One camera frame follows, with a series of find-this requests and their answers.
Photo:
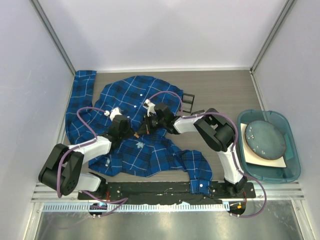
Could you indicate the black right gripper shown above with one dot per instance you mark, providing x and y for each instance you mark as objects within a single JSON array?
[{"x": 146, "y": 128}]

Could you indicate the round blue plate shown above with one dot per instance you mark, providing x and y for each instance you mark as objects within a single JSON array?
[{"x": 265, "y": 140}]

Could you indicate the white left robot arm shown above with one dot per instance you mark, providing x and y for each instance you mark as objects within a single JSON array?
[{"x": 62, "y": 170}]

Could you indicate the teal plastic bin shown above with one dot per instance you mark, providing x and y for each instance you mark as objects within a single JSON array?
[{"x": 266, "y": 174}]

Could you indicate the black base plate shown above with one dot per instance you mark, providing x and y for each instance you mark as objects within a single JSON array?
[{"x": 174, "y": 192}]

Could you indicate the black square frame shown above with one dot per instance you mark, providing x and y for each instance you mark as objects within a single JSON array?
[{"x": 187, "y": 102}]

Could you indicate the white slotted cable duct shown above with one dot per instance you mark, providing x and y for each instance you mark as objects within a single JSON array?
[{"x": 69, "y": 207}]

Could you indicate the blue plaid shirt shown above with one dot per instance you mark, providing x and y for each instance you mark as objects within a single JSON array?
[{"x": 84, "y": 119}]

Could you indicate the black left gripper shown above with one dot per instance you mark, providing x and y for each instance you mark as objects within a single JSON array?
[{"x": 131, "y": 131}]

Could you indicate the small black tilted frame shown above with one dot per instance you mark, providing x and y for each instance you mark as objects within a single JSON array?
[{"x": 198, "y": 111}]

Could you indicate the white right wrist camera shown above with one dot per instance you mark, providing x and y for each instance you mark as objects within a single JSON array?
[{"x": 149, "y": 106}]

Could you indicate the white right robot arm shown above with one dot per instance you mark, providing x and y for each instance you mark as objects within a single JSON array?
[{"x": 218, "y": 132}]

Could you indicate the silver blue leaf brooch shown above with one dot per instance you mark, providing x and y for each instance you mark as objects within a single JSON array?
[{"x": 140, "y": 144}]

